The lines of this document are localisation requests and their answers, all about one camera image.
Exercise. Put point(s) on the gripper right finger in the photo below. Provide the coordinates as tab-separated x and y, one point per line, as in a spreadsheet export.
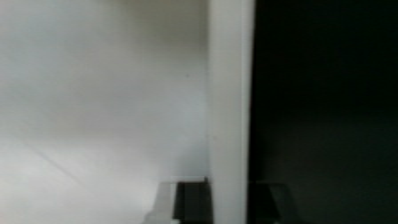
270	207

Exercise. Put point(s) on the white square tabletop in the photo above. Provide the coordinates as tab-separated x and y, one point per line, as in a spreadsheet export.
123	108

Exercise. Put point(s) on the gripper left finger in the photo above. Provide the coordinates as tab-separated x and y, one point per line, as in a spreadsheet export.
182	203

